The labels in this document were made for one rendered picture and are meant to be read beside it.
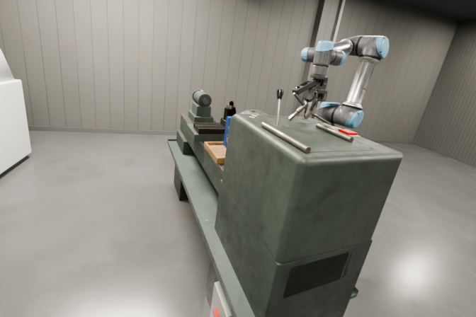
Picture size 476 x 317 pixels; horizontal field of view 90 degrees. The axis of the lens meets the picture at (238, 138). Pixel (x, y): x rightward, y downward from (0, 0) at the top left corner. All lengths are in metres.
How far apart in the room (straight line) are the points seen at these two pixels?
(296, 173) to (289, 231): 0.20
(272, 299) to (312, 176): 0.50
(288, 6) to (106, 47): 3.21
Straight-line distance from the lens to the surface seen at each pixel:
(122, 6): 4.48
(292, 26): 5.06
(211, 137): 1.87
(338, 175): 0.84
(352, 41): 1.64
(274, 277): 0.96
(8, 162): 3.56
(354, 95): 1.57
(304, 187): 0.76
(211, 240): 1.43
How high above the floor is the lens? 1.49
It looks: 18 degrees down
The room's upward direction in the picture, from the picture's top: 8 degrees clockwise
